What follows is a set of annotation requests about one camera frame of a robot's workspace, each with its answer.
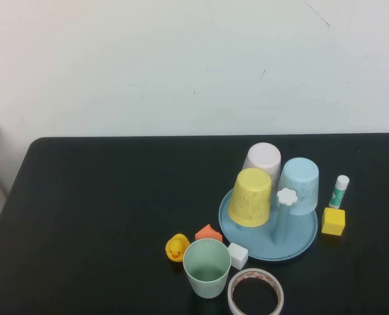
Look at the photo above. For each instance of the green plastic cup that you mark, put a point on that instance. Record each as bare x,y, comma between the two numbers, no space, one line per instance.
207,260

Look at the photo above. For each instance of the pale pink plastic cup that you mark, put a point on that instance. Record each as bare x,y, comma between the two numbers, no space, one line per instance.
263,159

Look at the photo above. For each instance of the yellow plastic cup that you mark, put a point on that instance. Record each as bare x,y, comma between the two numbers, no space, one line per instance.
250,200

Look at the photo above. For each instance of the blue cup stand with pegs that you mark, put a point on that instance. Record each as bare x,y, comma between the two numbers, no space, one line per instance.
263,241

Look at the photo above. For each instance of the light blue plastic cup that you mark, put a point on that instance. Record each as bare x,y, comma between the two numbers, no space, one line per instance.
300,183

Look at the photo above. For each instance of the orange foam block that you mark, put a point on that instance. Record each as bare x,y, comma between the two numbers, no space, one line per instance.
209,233

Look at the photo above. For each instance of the yellow rubber duck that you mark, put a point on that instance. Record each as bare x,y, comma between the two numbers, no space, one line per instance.
176,247

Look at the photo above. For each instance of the white cube block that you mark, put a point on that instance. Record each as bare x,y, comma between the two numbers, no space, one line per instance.
238,255

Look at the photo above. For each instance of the white tape roll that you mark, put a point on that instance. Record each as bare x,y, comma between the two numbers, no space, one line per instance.
233,285

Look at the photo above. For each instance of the white green glue stick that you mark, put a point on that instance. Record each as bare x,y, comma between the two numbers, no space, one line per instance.
338,193

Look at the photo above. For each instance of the yellow cube block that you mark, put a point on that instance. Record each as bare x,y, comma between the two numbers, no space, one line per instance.
333,221

